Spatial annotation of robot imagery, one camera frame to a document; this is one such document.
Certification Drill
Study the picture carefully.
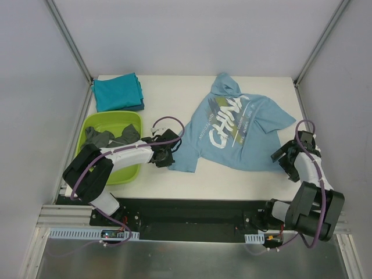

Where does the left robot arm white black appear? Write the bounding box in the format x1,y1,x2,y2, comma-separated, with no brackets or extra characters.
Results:
62,129,182,226

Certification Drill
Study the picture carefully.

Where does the folded dark teal t-shirt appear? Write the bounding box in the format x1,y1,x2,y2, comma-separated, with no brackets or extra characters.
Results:
97,81,146,113

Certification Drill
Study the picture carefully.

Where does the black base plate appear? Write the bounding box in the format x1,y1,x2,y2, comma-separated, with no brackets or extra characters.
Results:
55,195,294,242

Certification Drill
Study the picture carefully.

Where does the aluminium frame post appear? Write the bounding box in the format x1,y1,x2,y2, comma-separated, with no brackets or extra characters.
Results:
45,0,94,85
294,0,353,88

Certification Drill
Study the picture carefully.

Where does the lime green plastic basin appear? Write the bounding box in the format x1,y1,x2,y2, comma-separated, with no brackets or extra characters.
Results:
75,110,143,185

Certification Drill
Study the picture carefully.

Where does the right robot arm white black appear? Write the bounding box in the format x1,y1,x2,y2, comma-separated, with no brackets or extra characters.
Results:
262,131,345,242

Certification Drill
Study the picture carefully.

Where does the right aluminium frame post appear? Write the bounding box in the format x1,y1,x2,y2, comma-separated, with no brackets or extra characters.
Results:
294,0,353,88

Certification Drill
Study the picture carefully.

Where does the white cable duct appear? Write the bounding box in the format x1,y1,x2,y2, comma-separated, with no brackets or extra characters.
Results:
244,233,265,245
49,228,140,242

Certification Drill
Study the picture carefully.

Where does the grey t-shirt in basin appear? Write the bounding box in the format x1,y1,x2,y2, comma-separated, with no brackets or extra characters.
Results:
80,124,141,149

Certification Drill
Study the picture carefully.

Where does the right white cable duct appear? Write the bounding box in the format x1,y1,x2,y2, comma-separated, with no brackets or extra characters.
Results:
244,233,265,245

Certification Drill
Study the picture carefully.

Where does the left white cable duct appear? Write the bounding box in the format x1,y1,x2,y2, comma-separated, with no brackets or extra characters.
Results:
49,228,140,242

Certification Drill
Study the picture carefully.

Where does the left aluminium frame post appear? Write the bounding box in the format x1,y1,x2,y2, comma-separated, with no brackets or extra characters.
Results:
45,0,94,85

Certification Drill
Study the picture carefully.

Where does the light blue printed t-shirt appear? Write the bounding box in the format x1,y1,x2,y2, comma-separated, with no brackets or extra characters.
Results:
169,73,296,173

